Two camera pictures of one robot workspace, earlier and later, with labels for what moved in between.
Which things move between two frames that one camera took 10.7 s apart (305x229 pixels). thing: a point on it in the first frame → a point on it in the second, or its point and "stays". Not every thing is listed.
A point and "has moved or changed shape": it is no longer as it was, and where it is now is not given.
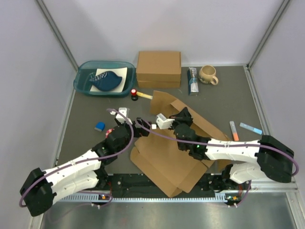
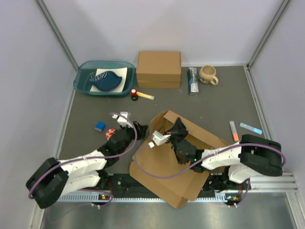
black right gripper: [184, 116] → [178, 129]
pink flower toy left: [108, 132] stays
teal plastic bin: [81, 83] stays
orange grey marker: [234, 130] stays
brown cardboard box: [161, 159] has moved or changed shape
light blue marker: [256, 130] stays
